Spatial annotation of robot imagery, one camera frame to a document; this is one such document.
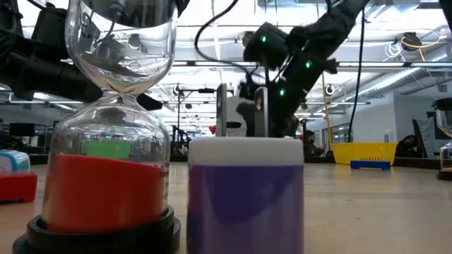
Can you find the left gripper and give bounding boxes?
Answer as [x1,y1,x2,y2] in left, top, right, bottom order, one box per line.
[8,52,165,111]

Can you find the blue box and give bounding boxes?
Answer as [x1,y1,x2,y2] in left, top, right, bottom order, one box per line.
[350,160,391,171]

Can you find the person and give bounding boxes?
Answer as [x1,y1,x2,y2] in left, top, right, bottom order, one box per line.
[394,134,422,159]
[302,129,326,157]

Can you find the black light stand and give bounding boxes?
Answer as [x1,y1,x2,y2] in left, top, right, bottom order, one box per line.
[172,83,216,156]

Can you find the green plastic bin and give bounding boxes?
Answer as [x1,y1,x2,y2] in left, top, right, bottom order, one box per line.
[84,140,133,159]

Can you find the yellow plastic bin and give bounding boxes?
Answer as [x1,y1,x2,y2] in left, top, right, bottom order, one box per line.
[330,142,398,166]

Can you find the pink sand hourglass black caps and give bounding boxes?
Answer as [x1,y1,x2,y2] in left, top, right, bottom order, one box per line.
[12,0,191,254]

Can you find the purple jar with white lid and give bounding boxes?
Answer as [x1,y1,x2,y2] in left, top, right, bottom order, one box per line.
[186,136,305,254]

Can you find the black monitor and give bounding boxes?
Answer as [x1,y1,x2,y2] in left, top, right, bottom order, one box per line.
[8,122,36,138]

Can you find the red flat box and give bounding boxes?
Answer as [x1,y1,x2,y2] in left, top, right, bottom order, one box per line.
[0,172,38,205]

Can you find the grey metal post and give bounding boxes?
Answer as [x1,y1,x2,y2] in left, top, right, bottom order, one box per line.
[254,87,269,138]
[215,83,228,138]

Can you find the yellow hanging cable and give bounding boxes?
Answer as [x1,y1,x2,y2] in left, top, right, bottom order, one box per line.
[315,0,333,149]

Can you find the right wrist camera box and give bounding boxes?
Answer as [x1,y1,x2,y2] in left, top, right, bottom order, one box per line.
[242,22,290,71]

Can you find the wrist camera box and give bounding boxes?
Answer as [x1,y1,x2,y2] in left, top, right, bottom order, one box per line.
[242,22,290,71]
[30,6,69,60]

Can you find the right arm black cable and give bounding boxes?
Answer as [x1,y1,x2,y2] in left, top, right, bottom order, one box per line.
[193,0,367,144]

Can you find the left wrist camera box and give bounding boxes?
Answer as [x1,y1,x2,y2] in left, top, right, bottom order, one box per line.
[30,6,69,60]

